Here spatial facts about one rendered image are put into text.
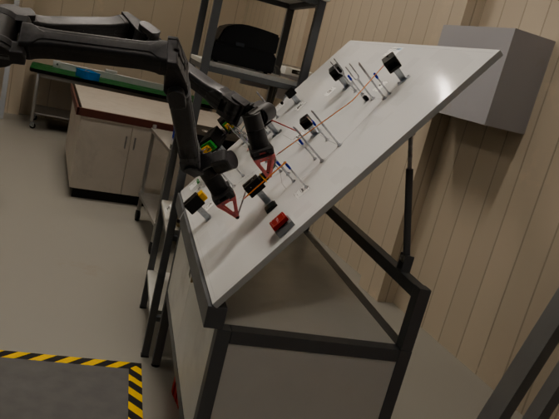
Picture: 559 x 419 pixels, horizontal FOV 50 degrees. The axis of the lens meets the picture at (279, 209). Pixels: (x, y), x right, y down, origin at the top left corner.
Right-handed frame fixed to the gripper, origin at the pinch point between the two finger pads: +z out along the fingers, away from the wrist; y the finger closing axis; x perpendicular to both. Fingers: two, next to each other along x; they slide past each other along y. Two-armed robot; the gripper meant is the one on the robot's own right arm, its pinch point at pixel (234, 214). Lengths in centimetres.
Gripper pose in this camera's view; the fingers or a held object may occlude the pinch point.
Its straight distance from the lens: 188.5
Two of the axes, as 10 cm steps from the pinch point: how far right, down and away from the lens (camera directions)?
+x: -8.6, 5.1, 0.2
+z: 4.8, 7.9, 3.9
